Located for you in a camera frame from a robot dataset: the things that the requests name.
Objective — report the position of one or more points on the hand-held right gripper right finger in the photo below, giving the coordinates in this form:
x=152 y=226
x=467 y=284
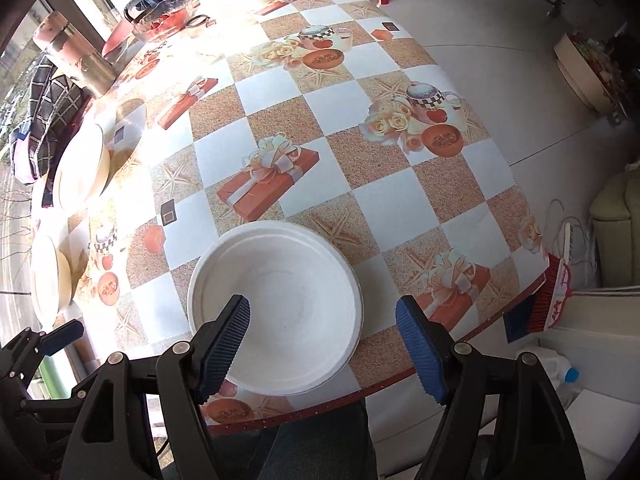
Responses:
x=422 y=355

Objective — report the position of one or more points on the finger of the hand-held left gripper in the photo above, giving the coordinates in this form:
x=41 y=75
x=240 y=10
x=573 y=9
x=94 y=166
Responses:
x=62 y=334

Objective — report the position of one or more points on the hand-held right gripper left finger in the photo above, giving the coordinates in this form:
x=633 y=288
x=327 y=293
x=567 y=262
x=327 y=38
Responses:
x=225 y=345

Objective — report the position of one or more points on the white bowl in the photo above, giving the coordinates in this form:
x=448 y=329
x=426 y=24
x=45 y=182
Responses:
x=300 y=285
x=47 y=280
x=82 y=170

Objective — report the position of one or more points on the person's blue jeans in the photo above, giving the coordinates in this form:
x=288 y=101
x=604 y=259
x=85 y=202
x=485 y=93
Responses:
x=310 y=445

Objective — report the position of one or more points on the white plastic jug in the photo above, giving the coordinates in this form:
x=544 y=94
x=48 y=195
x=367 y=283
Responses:
x=555 y=367

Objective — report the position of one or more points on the red white broom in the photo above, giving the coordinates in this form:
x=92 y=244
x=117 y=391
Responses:
x=547 y=295

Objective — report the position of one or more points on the printed checkered tablecloth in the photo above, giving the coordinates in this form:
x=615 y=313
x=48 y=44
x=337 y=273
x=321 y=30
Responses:
x=390 y=205

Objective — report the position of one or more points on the white foam box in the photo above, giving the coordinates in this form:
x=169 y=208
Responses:
x=605 y=360

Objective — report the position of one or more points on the checkered navy pink cloth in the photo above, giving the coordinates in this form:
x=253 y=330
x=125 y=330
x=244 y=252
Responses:
x=45 y=105

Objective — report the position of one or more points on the cream sofa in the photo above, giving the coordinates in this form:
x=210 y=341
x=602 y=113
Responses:
x=617 y=210

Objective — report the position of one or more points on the pink peeling metal bottle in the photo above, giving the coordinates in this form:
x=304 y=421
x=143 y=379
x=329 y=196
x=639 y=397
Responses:
x=75 y=55

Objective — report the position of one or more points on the cream round basket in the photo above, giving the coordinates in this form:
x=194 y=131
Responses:
x=582 y=72

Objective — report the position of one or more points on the pile of red cherry tomatoes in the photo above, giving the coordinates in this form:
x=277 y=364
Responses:
x=165 y=21

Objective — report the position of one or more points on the clear glass bowl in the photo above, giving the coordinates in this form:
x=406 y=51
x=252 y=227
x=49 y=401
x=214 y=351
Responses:
x=165 y=7

